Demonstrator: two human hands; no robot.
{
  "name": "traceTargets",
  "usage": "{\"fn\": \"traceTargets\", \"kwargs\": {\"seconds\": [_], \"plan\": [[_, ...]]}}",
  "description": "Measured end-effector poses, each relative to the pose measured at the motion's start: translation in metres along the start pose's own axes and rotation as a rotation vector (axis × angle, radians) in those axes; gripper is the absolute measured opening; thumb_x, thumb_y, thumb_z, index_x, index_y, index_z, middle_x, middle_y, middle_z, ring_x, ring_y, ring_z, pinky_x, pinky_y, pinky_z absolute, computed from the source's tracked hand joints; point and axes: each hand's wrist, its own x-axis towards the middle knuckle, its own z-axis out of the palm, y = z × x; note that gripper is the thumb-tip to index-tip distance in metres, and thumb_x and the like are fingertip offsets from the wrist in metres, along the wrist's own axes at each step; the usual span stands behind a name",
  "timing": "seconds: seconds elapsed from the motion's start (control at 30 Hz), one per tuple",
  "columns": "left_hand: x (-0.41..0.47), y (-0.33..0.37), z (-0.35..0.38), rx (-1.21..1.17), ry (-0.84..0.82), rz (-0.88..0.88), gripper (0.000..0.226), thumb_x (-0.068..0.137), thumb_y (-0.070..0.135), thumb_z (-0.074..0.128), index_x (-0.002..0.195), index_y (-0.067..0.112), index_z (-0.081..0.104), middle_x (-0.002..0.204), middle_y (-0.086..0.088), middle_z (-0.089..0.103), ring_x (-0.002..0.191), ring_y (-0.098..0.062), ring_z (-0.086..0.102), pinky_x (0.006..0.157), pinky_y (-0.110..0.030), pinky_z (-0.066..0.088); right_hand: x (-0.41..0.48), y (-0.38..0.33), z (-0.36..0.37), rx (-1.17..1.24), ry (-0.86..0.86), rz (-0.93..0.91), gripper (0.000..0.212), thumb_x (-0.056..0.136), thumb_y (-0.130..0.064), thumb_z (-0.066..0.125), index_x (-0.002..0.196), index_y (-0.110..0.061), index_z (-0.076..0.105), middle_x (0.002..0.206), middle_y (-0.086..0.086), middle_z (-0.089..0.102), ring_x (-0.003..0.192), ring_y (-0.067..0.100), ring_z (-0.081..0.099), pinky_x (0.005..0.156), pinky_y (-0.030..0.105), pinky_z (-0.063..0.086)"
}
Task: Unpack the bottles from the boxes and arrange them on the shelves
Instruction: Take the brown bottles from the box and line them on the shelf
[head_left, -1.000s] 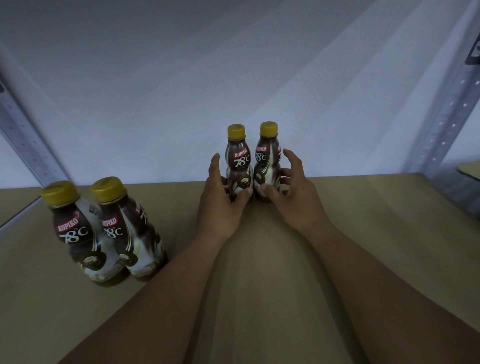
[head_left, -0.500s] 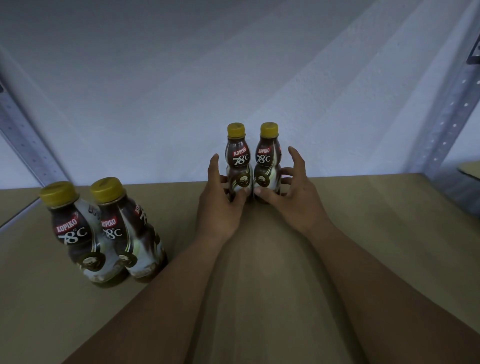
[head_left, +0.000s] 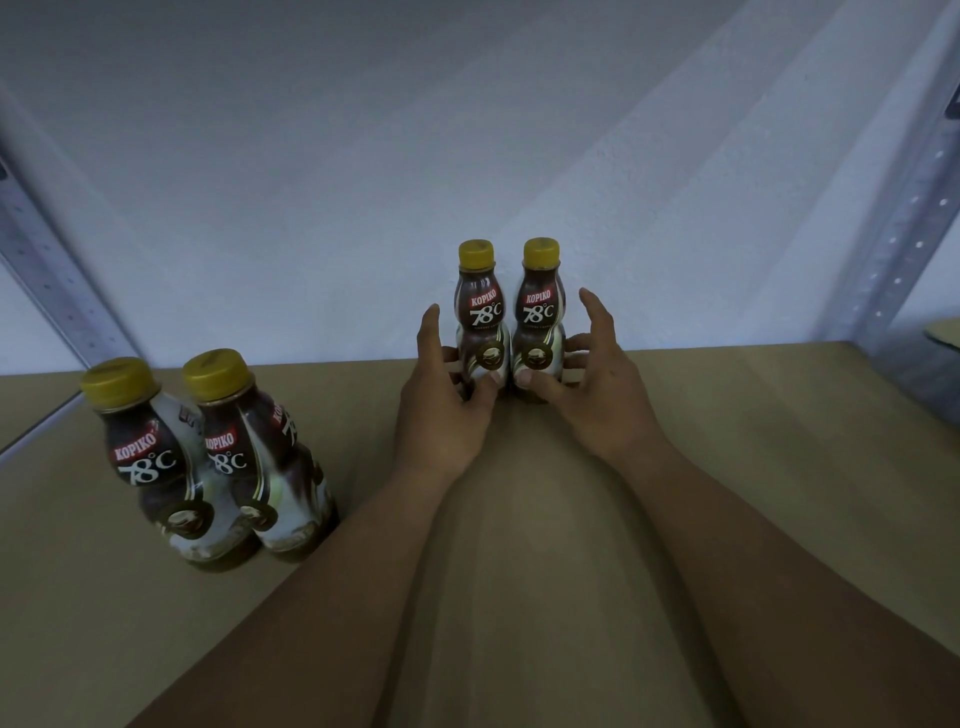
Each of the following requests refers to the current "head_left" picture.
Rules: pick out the person's right hand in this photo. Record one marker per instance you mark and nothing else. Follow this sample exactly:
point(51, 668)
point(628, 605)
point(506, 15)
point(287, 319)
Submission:
point(608, 405)

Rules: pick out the person's left hand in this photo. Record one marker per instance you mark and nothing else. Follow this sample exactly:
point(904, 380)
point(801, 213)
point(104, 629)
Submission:
point(443, 428)

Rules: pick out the white metal shelving rack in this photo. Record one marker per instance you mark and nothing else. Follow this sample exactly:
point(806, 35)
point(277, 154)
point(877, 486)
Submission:
point(780, 450)

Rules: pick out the person's left forearm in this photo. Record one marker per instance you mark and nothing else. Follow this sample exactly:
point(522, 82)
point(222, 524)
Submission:
point(315, 630)

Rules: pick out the person's right forearm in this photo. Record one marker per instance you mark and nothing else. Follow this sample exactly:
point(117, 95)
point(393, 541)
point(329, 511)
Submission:
point(780, 615)

